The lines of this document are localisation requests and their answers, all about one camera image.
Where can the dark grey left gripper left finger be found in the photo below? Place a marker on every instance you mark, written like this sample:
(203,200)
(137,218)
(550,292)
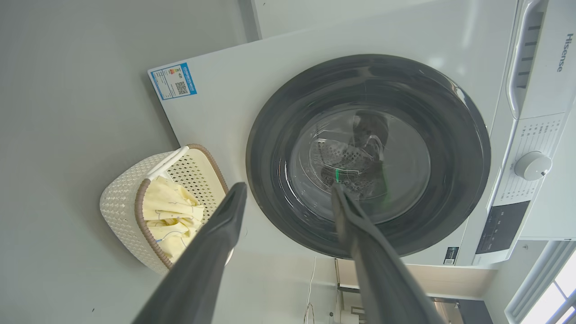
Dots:
(198,270)

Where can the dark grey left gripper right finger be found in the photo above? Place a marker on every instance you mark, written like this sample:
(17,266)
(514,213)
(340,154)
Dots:
(382,279)

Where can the cream bear print garment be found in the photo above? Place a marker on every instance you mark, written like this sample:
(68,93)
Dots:
(173,229)

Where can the plain cream yellow garment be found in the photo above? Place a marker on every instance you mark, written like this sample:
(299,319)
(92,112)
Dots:
(168,193)

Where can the dark round glass washer door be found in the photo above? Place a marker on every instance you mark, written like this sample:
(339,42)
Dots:
(270,180)

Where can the black washing machine display panel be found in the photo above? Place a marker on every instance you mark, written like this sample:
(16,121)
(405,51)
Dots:
(501,227)

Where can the white front-load washing machine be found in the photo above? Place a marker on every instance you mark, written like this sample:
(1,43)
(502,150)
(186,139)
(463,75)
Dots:
(225,112)

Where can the beige and dark furniture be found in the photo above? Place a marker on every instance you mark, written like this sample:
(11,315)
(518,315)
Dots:
(450,279)

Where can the small black white sticker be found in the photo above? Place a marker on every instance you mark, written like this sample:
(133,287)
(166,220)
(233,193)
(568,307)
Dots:
(451,255)

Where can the cream perforated laundry basket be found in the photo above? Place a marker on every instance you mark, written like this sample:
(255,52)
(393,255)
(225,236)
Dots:
(121,202)

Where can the white framed window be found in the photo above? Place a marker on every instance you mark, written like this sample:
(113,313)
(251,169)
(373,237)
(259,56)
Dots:
(544,297)

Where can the white round control knob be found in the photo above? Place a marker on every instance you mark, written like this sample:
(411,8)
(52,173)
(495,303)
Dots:
(532,165)

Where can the blue white energy label sticker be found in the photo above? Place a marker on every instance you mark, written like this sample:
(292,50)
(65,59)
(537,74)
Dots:
(173,81)

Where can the white detergent drawer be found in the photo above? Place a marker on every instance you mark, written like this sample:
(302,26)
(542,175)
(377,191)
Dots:
(546,90)

